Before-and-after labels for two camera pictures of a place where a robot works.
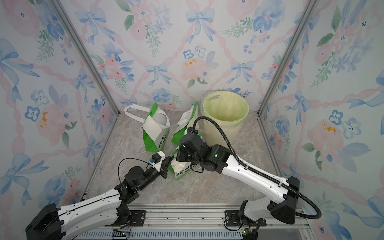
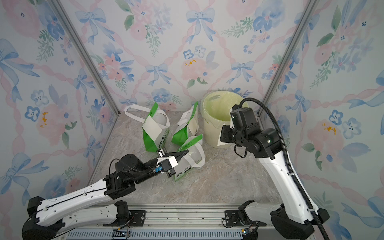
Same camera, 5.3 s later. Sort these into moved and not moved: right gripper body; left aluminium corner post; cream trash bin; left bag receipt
Moved: right gripper body
Not moved: left aluminium corner post; cream trash bin; left bag receipt
